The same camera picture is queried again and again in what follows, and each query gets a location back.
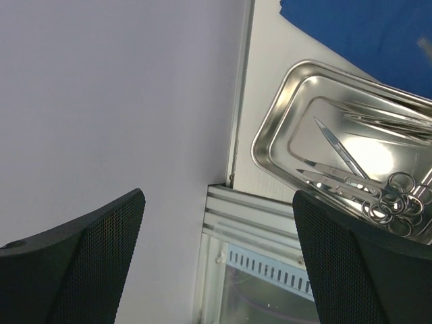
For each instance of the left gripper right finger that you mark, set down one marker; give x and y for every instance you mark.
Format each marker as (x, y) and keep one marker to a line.
(359, 273)

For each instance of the stainless steel instrument tray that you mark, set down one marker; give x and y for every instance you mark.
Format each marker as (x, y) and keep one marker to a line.
(289, 139)

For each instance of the aluminium front rail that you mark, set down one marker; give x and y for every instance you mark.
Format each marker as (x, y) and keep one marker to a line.
(228, 209)

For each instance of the aluminium frame post left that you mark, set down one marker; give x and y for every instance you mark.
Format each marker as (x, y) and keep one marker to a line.
(241, 73)

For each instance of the steel pointed scissors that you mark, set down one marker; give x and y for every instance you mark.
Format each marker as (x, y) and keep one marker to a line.
(356, 169)

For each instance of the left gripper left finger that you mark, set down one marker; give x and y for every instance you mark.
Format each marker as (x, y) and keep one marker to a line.
(75, 272)

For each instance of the blue surgical drape cloth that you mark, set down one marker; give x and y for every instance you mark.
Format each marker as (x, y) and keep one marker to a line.
(389, 40)

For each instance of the steel tweezers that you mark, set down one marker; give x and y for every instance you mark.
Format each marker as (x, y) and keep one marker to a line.
(402, 127)
(366, 110)

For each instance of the slotted cable duct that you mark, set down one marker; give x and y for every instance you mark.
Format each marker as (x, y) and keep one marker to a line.
(277, 273)

